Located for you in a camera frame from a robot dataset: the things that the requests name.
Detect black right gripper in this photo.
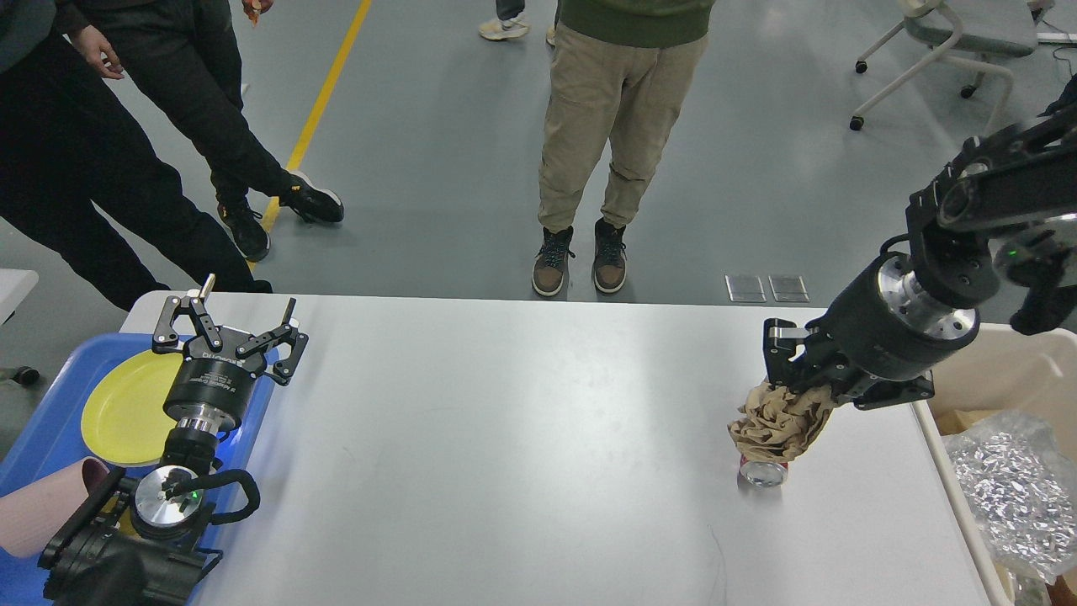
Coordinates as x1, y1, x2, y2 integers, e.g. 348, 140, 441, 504
763, 252, 980, 410

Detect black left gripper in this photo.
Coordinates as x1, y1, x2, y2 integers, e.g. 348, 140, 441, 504
151, 274, 309, 431

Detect brown paper ball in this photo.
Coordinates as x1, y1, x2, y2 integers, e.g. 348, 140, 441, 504
728, 382, 841, 464

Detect yellow plastic plate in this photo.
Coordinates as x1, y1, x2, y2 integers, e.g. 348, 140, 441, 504
81, 350, 183, 467

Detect crushed red can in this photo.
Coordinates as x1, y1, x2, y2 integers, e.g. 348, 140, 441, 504
739, 455, 788, 488

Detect brown paper bag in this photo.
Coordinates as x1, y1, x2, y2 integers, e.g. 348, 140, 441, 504
932, 409, 999, 436

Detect pink mug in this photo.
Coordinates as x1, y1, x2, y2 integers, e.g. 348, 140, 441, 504
1, 457, 110, 559

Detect foil tray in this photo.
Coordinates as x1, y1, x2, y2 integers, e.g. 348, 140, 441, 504
942, 409, 1076, 582

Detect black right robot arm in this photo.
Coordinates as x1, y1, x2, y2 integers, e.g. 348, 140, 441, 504
763, 105, 1076, 410

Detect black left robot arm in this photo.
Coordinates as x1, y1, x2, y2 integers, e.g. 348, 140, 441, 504
38, 274, 309, 605

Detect blue plastic tray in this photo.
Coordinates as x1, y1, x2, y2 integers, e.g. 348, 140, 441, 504
1, 333, 277, 605

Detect white side table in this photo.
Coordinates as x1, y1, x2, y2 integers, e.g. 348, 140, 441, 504
0, 268, 39, 325

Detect beige plastic bin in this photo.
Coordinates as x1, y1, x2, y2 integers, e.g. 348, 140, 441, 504
912, 323, 1076, 605

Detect person dark shoes far left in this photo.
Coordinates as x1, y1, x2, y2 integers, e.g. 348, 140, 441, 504
1, 1, 272, 311

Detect person black trousers black shoes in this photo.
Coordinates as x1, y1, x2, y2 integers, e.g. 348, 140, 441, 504
56, 1, 345, 260

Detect person green sweater khaki trousers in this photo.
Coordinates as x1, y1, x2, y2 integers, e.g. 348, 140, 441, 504
532, 1, 714, 296

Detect grey office chair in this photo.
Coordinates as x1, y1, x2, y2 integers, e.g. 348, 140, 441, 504
849, 1, 1039, 135

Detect person grey trousers white sneakers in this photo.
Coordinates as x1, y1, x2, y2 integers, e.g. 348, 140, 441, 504
478, 0, 530, 41

